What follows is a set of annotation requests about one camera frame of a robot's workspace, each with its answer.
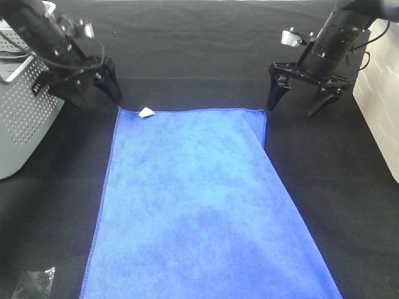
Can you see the white towel label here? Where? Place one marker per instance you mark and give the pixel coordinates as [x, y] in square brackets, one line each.
[146, 112]

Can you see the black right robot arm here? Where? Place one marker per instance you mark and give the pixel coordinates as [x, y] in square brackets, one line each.
[324, 52]

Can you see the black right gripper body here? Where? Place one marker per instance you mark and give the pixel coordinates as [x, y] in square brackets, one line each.
[281, 72]

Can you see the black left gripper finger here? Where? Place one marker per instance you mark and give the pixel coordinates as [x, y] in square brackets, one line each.
[84, 96]
[106, 80]

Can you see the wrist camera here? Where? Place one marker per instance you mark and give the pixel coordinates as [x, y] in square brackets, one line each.
[84, 29]
[294, 38]

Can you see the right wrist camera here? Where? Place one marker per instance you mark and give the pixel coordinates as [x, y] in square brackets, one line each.
[294, 38]

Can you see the grey perforated laundry basket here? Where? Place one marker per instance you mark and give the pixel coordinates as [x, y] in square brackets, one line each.
[27, 111]

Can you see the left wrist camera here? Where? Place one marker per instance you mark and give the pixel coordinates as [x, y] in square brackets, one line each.
[84, 29]

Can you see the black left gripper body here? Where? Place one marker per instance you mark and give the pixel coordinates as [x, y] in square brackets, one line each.
[66, 73]

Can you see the clear tape strip left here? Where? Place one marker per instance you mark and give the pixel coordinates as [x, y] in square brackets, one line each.
[34, 284]

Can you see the black table cloth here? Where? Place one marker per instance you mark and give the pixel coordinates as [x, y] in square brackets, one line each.
[184, 55]

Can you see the blue microfibre towel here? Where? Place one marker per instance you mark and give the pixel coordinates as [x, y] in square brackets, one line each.
[193, 208]

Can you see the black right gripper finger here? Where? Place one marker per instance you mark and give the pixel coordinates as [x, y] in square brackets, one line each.
[325, 95]
[279, 87]

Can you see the white woven storage box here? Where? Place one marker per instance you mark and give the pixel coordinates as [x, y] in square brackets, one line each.
[376, 94]

